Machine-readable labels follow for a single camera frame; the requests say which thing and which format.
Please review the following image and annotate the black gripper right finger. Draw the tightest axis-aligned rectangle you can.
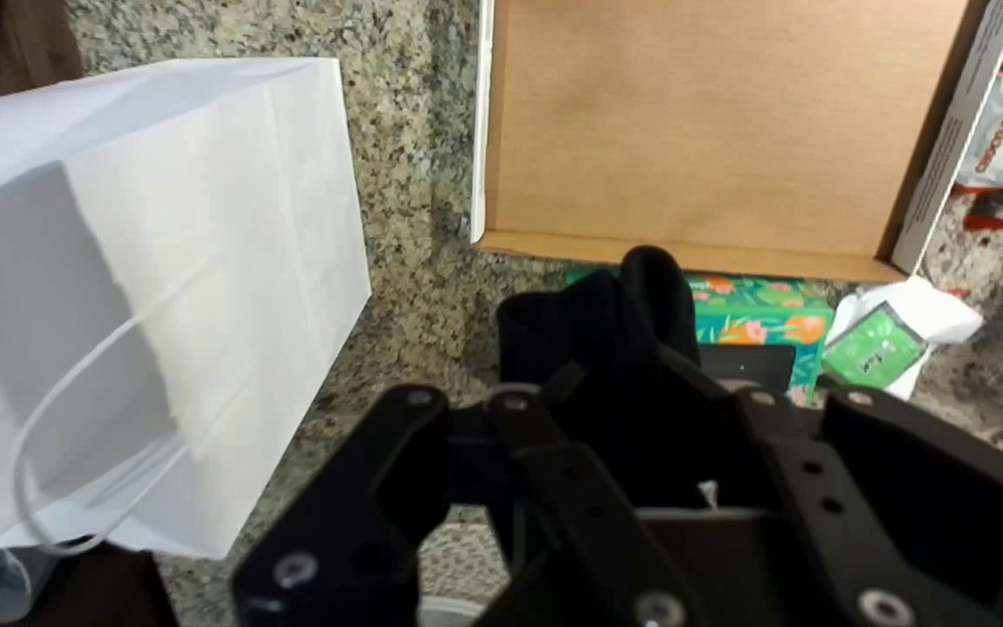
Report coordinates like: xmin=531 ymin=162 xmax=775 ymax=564
xmin=733 ymin=380 xmax=1003 ymax=627

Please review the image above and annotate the white paper bag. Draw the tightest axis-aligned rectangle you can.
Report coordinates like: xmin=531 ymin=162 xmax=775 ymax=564
xmin=0 ymin=57 xmax=376 ymax=564

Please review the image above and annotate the green wipes packet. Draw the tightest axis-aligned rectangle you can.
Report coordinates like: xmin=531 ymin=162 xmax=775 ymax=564
xmin=814 ymin=275 xmax=985 ymax=400

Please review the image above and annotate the white-rimmed cardboard tray box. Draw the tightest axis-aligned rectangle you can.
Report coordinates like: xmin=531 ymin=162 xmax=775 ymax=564
xmin=466 ymin=0 xmax=1003 ymax=290

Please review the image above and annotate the black sock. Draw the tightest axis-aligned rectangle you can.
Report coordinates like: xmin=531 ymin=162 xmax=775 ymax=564
xmin=495 ymin=245 xmax=784 ymax=517

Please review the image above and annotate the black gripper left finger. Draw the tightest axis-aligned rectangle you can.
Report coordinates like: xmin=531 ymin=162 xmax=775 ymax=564
xmin=229 ymin=380 xmax=706 ymax=627

